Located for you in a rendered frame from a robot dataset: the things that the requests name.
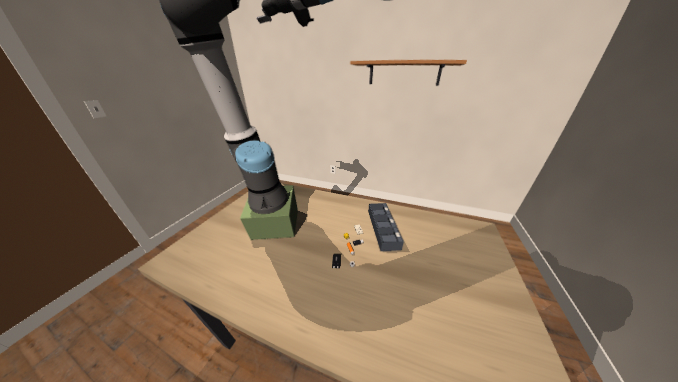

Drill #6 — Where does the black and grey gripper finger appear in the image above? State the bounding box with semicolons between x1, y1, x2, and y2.
256;8;272;24

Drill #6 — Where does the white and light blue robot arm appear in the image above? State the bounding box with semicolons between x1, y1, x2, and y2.
159;0;288;214

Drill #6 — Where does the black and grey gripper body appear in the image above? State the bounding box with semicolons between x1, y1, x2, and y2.
262;0;314;27

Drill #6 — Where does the dark grey rack of three bins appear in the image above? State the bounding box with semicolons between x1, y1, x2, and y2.
368;203;404;252

